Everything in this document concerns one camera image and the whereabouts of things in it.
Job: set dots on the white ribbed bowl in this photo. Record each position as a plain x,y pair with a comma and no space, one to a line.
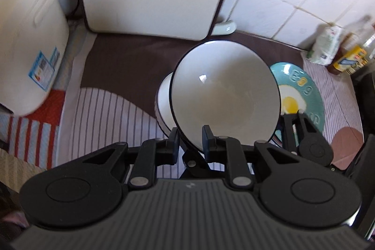
163,103
228,91

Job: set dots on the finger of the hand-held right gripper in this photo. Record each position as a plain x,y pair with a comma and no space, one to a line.
192,163
290,132

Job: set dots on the brown and striped tablecloth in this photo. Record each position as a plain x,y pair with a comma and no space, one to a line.
117,62

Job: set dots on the white and green bag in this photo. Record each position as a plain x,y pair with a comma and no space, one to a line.
325,46

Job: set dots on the black pot with glass lid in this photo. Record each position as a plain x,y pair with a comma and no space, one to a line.
366,97

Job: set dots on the white rice cooker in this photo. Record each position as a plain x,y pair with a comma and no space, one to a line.
29,48

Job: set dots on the teal fried egg print plate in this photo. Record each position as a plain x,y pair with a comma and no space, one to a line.
304,83

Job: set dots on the yellow label oil bottle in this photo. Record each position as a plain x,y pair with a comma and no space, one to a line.
357,55

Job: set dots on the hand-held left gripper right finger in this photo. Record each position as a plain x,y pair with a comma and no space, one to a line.
206,142

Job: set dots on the dark sauce bottle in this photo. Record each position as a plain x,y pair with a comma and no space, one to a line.
341,58

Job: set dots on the red striped patchwork cloth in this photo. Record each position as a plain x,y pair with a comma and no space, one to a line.
29,135

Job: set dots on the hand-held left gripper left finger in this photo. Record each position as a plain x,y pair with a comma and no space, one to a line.
175,148

